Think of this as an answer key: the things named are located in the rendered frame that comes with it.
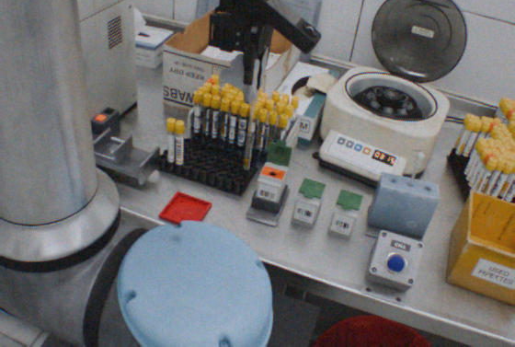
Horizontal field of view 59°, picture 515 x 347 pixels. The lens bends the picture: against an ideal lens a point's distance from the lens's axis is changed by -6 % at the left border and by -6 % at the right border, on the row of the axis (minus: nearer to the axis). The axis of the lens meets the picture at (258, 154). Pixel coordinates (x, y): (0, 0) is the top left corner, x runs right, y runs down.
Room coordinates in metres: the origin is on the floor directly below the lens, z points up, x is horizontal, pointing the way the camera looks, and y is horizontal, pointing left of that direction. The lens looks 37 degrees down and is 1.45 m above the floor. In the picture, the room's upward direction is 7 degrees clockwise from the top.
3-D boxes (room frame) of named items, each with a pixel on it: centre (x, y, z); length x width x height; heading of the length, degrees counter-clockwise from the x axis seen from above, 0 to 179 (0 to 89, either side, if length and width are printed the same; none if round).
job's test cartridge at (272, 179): (0.63, -0.03, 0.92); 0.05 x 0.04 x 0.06; 166
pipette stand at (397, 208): (0.61, -0.26, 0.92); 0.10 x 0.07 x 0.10; 81
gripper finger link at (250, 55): (0.67, 0.03, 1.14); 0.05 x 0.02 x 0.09; 165
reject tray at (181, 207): (0.59, 0.11, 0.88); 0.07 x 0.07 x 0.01; 74
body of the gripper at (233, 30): (0.70, 0.05, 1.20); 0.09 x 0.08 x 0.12; 75
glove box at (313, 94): (0.95, -0.10, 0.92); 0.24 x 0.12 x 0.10; 164
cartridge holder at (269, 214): (0.63, -0.03, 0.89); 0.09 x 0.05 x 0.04; 166
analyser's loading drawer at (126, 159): (0.68, 0.28, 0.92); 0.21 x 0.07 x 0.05; 74
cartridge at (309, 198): (0.61, -0.10, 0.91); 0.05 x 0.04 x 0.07; 164
